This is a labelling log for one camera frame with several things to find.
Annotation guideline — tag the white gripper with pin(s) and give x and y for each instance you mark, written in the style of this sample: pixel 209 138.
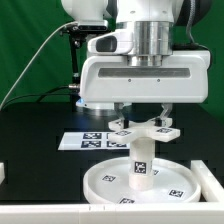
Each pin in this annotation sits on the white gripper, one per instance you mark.
pixel 181 78

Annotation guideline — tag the white cross-shaped table base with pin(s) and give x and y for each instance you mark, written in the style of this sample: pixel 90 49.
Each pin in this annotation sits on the white cross-shaped table base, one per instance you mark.
pixel 148 129

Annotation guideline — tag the white round table top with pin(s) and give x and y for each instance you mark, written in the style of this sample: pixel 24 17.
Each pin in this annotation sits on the white round table top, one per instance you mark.
pixel 108 182

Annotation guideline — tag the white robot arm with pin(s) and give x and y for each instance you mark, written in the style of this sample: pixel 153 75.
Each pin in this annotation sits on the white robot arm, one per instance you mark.
pixel 130 55

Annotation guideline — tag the white marker sheet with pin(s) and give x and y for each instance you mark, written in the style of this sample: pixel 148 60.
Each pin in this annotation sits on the white marker sheet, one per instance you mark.
pixel 88 141

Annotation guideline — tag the white left border block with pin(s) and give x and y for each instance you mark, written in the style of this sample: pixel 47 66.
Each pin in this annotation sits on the white left border block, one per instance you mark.
pixel 2 173

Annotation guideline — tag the white front border rail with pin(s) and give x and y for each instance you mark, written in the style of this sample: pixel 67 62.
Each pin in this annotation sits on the white front border rail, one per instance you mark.
pixel 180 213

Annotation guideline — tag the white border rail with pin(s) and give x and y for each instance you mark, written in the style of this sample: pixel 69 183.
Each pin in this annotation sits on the white border rail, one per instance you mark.
pixel 212 190
pixel 180 213

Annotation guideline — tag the white right border rail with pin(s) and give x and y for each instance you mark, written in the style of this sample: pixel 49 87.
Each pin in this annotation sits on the white right border rail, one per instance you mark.
pixel 212 190

